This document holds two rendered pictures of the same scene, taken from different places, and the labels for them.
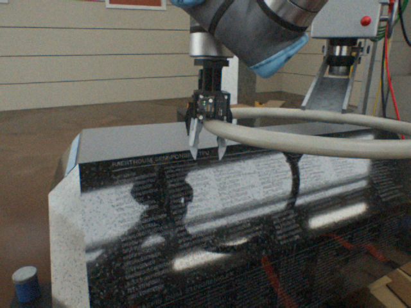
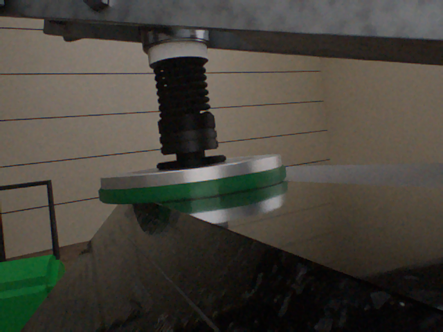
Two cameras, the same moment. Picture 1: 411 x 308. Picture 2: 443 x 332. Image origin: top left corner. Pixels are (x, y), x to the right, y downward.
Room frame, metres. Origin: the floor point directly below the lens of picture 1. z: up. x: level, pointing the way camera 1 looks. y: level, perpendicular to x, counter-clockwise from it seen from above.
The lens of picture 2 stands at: (1.26, -0.05, 0.91)
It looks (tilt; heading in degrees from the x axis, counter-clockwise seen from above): 3 degrees down; 265
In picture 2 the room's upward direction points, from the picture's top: 7 degrees counter-clockwise
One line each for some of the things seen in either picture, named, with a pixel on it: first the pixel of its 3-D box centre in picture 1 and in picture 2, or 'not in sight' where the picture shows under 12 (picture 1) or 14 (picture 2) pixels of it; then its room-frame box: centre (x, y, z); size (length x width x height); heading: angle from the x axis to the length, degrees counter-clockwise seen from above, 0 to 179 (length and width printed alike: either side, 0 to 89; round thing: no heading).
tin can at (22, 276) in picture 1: (27, 283); not in sight; (1.17, 0.85, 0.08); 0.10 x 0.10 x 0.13
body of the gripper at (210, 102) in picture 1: (210, 90); not in sight; (0.64, -0.01, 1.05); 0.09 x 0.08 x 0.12; 3
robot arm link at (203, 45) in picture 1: (213, 48); not in sight; (0.65, -0.01, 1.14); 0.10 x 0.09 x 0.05; 93
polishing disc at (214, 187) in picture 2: not in sight; (192, 173); (1.26, -0.52, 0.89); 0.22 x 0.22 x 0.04
